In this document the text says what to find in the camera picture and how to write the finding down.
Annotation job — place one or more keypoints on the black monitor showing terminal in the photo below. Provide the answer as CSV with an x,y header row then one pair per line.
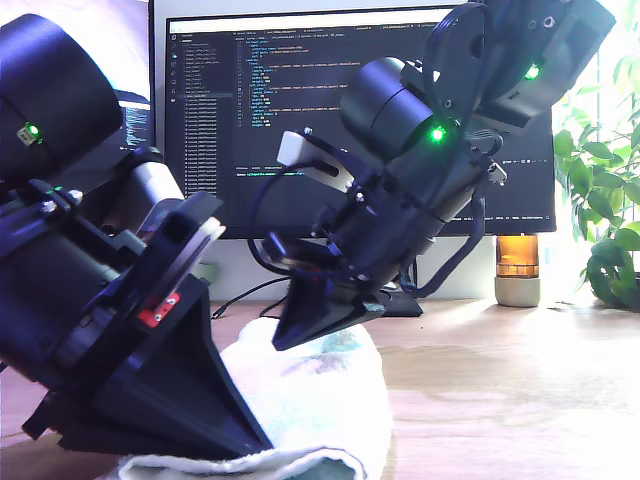
x,y
135,75

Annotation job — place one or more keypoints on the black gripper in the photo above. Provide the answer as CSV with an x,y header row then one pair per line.
x,y
60,300
370,245

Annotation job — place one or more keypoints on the black Huawei monitor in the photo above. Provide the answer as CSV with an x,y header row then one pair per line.
x,y
275,100

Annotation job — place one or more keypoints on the green leafy houseplant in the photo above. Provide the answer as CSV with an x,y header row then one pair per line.
x,y
610,270

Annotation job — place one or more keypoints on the pastel printed tea towel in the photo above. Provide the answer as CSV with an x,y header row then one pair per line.
x,y
325,390

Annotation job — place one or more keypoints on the long white box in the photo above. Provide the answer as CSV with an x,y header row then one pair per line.
x,y
210,274

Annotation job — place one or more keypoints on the amber glass jar grey base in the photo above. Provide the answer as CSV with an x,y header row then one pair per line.
x,y
517,260

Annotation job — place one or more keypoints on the small white blue object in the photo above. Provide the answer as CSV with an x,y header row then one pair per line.
x,y
550,256

